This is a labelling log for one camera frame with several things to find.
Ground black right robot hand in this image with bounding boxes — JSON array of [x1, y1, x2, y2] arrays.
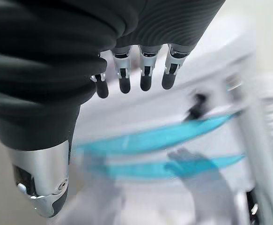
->
[[0, 0, 226, 218]]

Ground white blue medical cart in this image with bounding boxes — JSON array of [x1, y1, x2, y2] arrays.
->
[[59, 11, 273, 225]]

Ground black cart keys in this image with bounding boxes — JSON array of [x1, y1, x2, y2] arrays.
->
[[185, 93, 208, 120]]

